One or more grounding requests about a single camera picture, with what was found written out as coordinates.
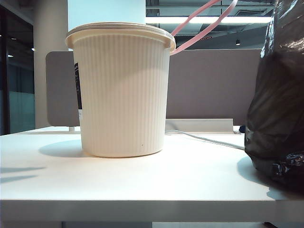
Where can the white ribbed trash can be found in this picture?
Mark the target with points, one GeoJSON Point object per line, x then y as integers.
{"type": "Point", "coordinates": [123, 95]}

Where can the brown partition panel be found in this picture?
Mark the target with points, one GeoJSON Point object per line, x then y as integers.
{"type": "Point", "coordinates": [213, 83]}

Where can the white round column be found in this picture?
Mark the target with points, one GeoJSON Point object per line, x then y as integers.
{"type": "Point", "coordinates": [50, 28]}

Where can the black ceiling spot lamp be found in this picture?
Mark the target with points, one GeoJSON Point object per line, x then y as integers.
{"type": "Point", "coordinates": [237, 42]}

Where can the red ceiling sign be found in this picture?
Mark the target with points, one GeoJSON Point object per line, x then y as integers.
{"type": "Point", "coordinates": [207, 38]}

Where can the grey rounded desk divider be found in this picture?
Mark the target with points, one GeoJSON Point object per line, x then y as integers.
{"type": "Point", "coordinates": [59, 95]}

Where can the dark product label sticker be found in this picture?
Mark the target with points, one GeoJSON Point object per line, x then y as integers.
{"type": "Point", "coordinates": [78, 90]}

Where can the black garbage bag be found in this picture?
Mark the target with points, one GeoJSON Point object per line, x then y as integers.
{"type": "Point", "coordinates": [278, 107]}

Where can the white divider support leg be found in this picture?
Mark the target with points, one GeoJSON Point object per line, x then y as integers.
{"type": "Point", "coordinates": [71, 129]}

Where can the long ceiling light strip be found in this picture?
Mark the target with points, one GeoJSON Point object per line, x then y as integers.
{"type": "Point", "coordinates": [249, 19]}

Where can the ceiling air vent grille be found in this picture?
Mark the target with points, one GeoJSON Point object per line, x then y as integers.
{"type": "Point", "coordinates": [250, 12]}

